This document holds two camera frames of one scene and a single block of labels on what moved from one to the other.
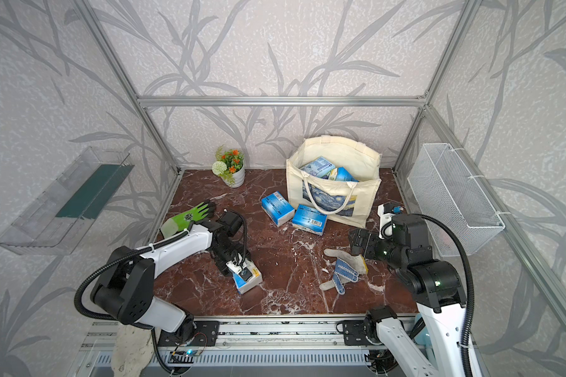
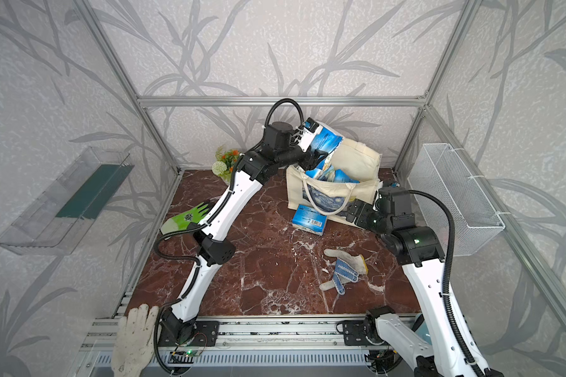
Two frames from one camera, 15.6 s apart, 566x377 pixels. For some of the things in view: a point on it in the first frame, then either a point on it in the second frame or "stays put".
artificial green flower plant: x=229 y=166 stays put
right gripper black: x=367 y=250 to x=367 y=207
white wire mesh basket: x=447 y=190 stays put
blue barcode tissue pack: x=277 y=208 to x=326 y=140
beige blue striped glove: x=347 y=267 stays put
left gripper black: x=243 y=250 to x=309 y=159
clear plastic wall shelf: x=51 y=223 stays put
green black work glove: x=184 y=221 stays put
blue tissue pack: x=310 y=219 stays put
